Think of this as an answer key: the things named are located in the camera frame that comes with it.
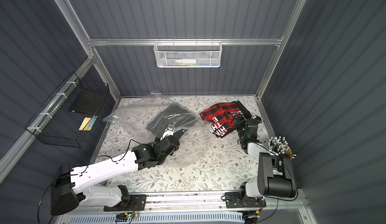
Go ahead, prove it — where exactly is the clear plastic vacuum bag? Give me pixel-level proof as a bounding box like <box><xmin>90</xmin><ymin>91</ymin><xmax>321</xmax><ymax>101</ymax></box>
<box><xmin>103</xmin><ymin>92</ymin><xmax>211</xmax><ymax>167</ymax></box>

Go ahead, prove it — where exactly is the yellow notepad in basket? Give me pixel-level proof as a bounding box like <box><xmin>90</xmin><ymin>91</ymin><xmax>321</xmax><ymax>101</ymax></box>
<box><xmin>78</xmin><ymin>117</ymin><xmax>93</xmax><ymax>131</ymax></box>

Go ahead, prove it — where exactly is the white wire mesh basket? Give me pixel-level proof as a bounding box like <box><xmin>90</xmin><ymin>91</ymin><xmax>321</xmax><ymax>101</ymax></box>
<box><xmin>153</xmin><ymin>44</ymin><xmax>223</xmax><ymax>68</ymax></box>

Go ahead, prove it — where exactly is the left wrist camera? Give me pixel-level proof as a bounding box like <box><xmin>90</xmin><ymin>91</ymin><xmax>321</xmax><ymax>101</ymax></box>
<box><xmin>162</xmin><ymin>124</ymin><xmax>175</xmax><ymax>139</ymax></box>

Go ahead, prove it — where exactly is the white vented panel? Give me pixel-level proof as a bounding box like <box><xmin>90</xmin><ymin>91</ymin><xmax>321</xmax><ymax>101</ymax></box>
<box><xmin>68</xmin><ymin>211</ymin><xmax>244</xmax><ymax>224</ymax></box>

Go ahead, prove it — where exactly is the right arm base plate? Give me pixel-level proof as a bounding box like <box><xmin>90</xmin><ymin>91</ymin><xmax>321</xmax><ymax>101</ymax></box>
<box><xmin>221</xmin><ymin>192</ymin><xmax>266</xmax><ymax>209</ymax></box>

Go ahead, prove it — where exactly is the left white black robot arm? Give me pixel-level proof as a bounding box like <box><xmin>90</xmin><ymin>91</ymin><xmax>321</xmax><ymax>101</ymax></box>
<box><xmin>50</xmin><ymin>130</ymin><xmax>185</xmax><ymax>216</ymax></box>

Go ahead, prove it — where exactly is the black shirt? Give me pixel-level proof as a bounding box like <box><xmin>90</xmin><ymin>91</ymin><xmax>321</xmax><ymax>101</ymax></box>
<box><xmin>235</xmin><ymin>101</ymin><xmax>252</xmax><ymax>119</ymax></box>

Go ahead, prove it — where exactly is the red plaid shirt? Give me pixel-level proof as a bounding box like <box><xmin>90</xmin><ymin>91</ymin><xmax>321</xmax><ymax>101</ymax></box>
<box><xmin>200</xmin><ymin>101</ymin><xmax>243</xmax><ymax>138</ymax></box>

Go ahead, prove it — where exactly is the aluminium frame back crossbar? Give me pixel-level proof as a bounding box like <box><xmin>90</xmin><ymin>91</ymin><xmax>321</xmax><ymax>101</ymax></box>
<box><xmin>86</xmin><ymin>38</ymin><xmax>282</xmax><ymax>46</ymax></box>

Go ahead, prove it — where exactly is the black wire wall basket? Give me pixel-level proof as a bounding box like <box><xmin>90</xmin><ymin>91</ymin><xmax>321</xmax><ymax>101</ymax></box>
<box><xmin>26</xmin><ymin>75</ymin><xmax>110</xmax><ymax>148</ymax></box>

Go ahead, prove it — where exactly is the yellow cup of pens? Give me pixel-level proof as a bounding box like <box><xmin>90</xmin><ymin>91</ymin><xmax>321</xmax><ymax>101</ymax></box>
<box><xmin>268</xmin><ymin>136</ymin><xmax>297</xmax><ymax>159</ymax></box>

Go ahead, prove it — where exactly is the dark grey pinstripe shirt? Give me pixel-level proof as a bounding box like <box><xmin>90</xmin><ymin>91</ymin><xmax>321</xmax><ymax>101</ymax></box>
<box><xmin>146</xmin><ymin>103</ymin><xmax>197</xmax><ymax>137</ymax></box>

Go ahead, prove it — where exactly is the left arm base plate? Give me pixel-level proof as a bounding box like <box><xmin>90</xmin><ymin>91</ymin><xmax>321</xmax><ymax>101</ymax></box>
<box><xmin>104</xmin><ymin>194</ymin><xmax>147</xmax><ymax>212</ymax></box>

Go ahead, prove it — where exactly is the white bottle in basket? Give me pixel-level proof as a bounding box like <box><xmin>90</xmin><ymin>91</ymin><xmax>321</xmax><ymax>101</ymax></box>
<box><xmin>175</xmin><ymin>59</ymin><xmax>197</xmax><ymax>66</ymax></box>

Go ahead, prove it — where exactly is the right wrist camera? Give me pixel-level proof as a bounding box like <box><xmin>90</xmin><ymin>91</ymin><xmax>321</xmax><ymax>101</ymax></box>
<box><xmin>252</xmin><ymin>115</ymin><xmax>262</xmax><ymax>123</ymax></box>

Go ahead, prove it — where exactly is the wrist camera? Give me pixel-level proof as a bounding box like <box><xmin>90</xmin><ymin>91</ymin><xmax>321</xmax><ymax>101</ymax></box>
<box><xmin>252</xmin><ymin>115</ymin><xmax>262</xmax><ymax>123</ymax></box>
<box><xmin>162</xmin><ymin>124</ymin><xmax>175</xmax><ymax>139</ymax></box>

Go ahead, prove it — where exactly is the black box in basket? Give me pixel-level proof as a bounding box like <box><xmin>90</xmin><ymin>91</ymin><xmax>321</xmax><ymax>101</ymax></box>
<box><xmin>69</xmin><ymin>91</ymin><xmax>105</xmax><ymax>115</ymax></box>

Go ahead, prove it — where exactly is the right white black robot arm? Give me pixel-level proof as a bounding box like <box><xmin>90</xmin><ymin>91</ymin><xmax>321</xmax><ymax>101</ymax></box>
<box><xmin>233</xmin><ymin>116</ymin><xmax>298</xmax><ymax>202</ymax></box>

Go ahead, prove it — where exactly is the aluminium front rail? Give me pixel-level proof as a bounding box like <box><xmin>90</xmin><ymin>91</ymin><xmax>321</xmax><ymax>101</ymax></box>
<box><xmin>58</xmin><ymin>187</ymin><xmax>309</xmax><ymax>215</ymax></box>

